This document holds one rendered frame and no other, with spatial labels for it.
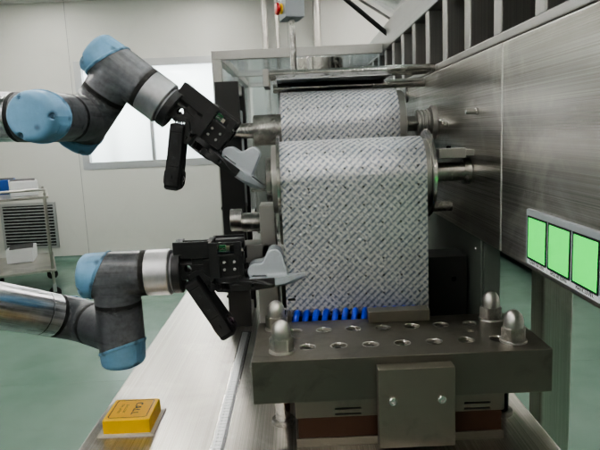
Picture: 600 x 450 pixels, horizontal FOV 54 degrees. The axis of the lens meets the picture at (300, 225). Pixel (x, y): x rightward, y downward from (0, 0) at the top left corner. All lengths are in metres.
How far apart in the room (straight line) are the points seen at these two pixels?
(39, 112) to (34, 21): 6.26
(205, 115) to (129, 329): 0.37
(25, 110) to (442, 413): 0.70
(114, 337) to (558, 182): 0.69
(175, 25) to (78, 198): 2.18
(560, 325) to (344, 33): 5.61
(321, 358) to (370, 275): 0.22
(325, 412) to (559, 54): 0.53
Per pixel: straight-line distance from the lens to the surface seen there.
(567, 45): 0.71
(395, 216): 0.95
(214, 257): 0.93
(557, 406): 1.29
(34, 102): 0.91
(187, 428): 0.94
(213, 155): 0.97
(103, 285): 0.98
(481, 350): 0.83
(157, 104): 1.00
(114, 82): 1.02
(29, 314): 1.04
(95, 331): 1.03
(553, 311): 1.22
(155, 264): 0.95
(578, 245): 0.67
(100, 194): 6.88
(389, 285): 0.98
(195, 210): 6.65
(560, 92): 0.72
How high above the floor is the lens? 1.33
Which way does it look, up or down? 9 degrees down
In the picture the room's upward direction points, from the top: 3 degrees counter-clockwise
